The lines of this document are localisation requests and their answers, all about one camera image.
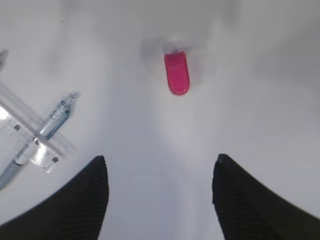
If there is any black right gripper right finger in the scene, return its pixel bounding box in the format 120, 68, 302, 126
212, 153, 320, 240

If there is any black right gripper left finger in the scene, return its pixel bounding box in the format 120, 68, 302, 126
0, 156, 109, 240

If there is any light blue pen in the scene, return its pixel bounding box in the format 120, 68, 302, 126
0, 91, 78, 191

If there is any pink pencil sharpener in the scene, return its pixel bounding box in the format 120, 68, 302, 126
164, 51, 190, 96

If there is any grey blue pen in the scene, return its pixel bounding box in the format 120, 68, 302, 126
0, 49, 9, 72

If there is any clear plastic ruler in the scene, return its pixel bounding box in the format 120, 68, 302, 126
0, 82, 78, 174

